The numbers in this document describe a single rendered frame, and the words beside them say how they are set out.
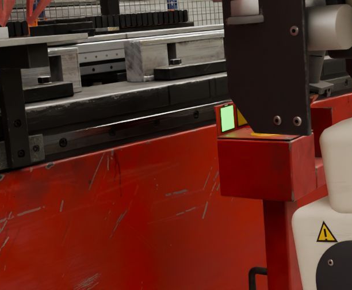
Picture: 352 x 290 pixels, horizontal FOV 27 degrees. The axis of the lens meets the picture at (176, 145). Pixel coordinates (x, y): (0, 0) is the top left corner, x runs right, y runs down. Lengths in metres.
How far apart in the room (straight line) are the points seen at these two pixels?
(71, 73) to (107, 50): 0.41
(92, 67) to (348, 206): 1.25
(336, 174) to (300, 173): 0.63
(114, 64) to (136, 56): 0.29
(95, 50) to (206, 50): 0.30
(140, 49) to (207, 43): 0.23
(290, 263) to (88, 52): 0.78
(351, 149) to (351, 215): 0.07
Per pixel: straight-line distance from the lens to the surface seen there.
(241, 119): 1.48
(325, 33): 0.72
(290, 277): 1.50
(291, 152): 1.34
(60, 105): 1.38
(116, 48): 1.95
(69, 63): 1.54
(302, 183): 1.38
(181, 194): 1.60
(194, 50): 1.78
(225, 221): 1.72
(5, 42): 1.16
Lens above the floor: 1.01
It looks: 10 degrees down
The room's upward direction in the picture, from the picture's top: 5 degrees counter-clockwise
